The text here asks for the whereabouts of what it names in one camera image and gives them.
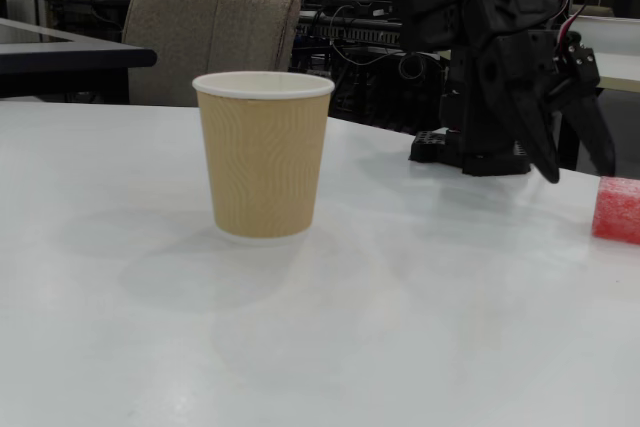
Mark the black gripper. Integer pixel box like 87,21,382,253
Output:
468,0,617,185

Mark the red foam cube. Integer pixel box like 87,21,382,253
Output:
591,175,640,247

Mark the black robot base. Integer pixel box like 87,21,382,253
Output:
408,129,532,178

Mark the tan paper cup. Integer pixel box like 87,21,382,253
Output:
191,70,335,248

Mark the beige chair back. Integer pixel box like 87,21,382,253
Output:
572,4,615,18

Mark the brown fabric chair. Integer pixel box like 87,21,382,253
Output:
121,0,304,108

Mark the dark edged table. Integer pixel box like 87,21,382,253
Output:
0,16,158,99

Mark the red white black servo cable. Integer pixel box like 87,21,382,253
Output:
553,0,597,57

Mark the black perforated cable tray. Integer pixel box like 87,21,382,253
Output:
294,21,407,48

